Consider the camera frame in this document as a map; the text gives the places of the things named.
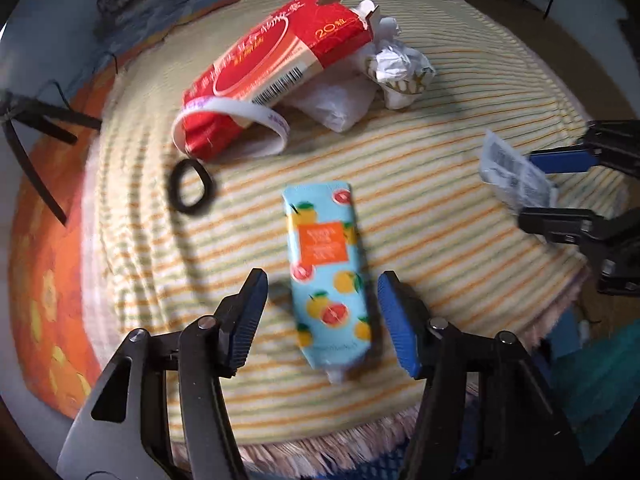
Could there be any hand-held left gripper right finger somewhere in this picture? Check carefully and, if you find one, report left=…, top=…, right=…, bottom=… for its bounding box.
left=377, top=270, right=586, bottom=480

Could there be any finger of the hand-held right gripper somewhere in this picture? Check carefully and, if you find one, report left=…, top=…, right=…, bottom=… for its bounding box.
left=517, top=207, right=640, bottom=256
left=529, top=120, right=640, bottom=176

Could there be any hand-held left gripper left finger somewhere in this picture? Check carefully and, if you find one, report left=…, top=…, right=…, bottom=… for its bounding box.
left=56, top=268, right=269, bottom=480

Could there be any fruit print packet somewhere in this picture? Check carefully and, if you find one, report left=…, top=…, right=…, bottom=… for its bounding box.
left=281, top=181, right=376, bottom=385

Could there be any paper cup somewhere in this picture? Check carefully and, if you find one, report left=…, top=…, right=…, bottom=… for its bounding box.
left=362, top=15, right=436, bottom=111

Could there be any white paper band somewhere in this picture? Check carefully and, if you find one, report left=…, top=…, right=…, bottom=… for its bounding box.
left=171, top=97, right=291, bottom=158

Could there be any white plastic bag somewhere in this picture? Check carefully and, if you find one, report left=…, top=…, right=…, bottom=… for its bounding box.
left=287, top=77, right=376, bottom=133

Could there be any red carton box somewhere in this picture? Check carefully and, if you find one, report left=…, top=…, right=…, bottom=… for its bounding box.
left=181, top=0, right=373, bottom=161

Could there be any yellow striped fringed blanket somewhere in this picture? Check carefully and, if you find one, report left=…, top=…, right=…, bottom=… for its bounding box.
left=82, top=0, right=626, bottom=461

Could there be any orange table cover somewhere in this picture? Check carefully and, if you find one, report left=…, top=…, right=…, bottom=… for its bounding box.
left=7, top=35, right=181, bottom=418

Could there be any black hair tie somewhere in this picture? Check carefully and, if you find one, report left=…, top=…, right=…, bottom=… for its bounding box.
left=167, top=158, right=217, bottom=214

